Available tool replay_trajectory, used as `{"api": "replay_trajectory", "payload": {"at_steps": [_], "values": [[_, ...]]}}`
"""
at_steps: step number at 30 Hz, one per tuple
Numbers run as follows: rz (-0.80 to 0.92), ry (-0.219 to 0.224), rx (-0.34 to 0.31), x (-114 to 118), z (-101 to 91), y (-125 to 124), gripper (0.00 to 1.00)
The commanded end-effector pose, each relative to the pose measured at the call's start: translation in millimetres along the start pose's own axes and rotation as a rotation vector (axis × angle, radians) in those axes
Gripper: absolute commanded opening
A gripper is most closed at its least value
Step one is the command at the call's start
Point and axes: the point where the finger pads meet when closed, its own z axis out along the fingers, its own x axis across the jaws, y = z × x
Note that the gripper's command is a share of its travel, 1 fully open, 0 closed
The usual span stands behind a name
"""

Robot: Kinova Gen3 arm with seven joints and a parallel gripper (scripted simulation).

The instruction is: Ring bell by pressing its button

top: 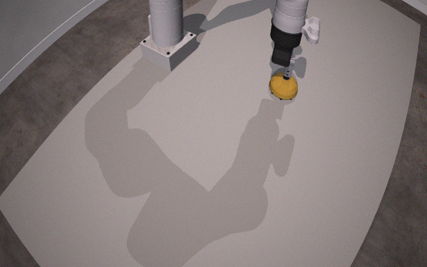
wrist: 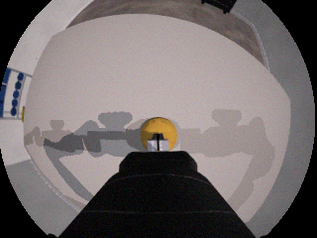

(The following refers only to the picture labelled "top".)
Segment yellow dome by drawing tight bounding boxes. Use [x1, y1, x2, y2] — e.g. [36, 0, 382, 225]
[269, 72, 298, 100]

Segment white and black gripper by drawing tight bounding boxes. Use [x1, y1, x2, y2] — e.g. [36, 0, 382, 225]
[270, 6, 320, 78]

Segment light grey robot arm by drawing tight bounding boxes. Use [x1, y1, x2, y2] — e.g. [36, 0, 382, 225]
[148, 0, 309, 47]

